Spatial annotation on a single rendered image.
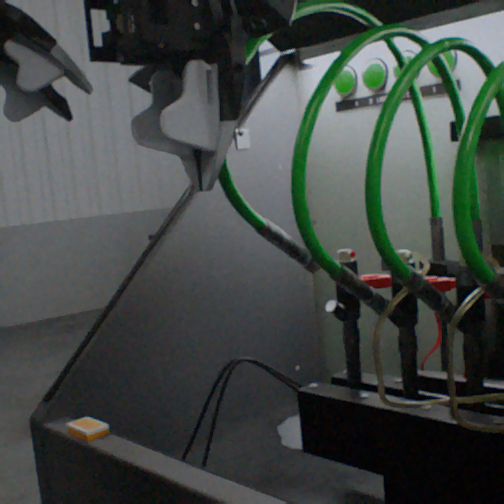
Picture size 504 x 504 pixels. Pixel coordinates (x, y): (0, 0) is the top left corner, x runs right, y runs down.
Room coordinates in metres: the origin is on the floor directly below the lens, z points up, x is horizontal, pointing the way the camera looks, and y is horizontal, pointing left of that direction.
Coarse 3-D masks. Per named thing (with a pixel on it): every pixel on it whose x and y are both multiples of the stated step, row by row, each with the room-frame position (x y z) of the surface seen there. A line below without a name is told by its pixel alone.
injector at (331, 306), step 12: (348, 264) 0.79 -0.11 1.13; (336, 288) 0.80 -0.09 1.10; (336, 300) 0.81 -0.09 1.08; (348, 300) 0.79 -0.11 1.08; (336, 312) 0.78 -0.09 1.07; (348, 312) 0.79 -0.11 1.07; (348, 324) 0.80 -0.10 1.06; (348, 336) 0.80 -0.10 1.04; (348, 348) 0.80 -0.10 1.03; (348, 360) 0.80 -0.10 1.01; (360, 360) 0.80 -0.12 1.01; (348, 372) 0.80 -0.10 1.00; (360, 372) 0.80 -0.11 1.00; (348, 384) 0.80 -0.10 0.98; (360, 384) 0.80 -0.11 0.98
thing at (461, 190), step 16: (496, 80) 0.57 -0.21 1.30; (480, 96) 0.56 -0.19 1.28; (480, 112) 0.55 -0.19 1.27; (464, 128) 0.54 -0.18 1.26; (480, 128) 0.54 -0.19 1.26; (464, 144) 0.53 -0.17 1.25; (464, 160) 0.53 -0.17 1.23; (464, 176) 0.53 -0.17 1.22; (464, 192) 0.52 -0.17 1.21; (464, 208) 0.52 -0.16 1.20; (464, 224) 0.52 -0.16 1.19; (464, 240) 0.53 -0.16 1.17; (464, 256) 0.53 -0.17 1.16; (480, 256) 0.53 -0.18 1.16; (480, 272) 0.54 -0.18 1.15; (496, 272) 0.55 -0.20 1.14; (496, 288) 0.55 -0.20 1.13
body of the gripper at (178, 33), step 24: (96, 0) 0.50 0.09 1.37; (120, 0) 0.47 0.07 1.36; (144, 0) 0.45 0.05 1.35; (168, 0) 0.46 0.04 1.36; (192, 0) 0.48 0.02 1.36; (216, 0) 0.49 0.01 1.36; (120, 24) 0.49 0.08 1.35; (144, 24) 0.45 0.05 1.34; (168, 24) 0.46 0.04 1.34; (192, 24) 0.48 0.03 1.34; (216, 24) 0.49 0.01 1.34; (96, 48) 0.50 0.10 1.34; (120, 48) 0.48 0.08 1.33; (144, 48) 0.46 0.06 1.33; (168, 48) 0.46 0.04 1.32; (192, 48) 0.48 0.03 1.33
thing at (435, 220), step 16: (320, 0) 0.79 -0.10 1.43; (336, 0) 0.81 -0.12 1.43; (368, 16) 0.85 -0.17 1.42; (256, 48) 0.72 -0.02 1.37; (400, 48) 0.89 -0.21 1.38; (400, 64) 0.90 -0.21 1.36; (416, 96) 0.91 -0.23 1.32; (416, 112) 0.92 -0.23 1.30; (432, 144) 0.93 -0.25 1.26; (224, 160) 0.68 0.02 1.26; (432, 160) 0.93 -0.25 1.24; (224, 176) 0.68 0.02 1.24; (432, 176) 0.93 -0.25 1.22; (224, 192) 0.69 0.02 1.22; (432, 192) 0.93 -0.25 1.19; (240, 208) 0.70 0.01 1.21; (432, 208) 0.93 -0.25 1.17; (256, 224) 0.71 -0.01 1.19; (432, 224) 0.93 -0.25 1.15
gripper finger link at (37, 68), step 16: (16, 32) 0.68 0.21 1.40; (16, 48) 0.68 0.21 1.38; (32, 48) 0.69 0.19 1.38; (32, 64) 0.68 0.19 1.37; (48, 64) 0.68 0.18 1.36; (64, 64) 0.68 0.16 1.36; (16, 80) 0.67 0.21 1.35; (32, 80) 0.67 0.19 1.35; (48, 80) 0.68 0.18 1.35; (80, 80) 0.69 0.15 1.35
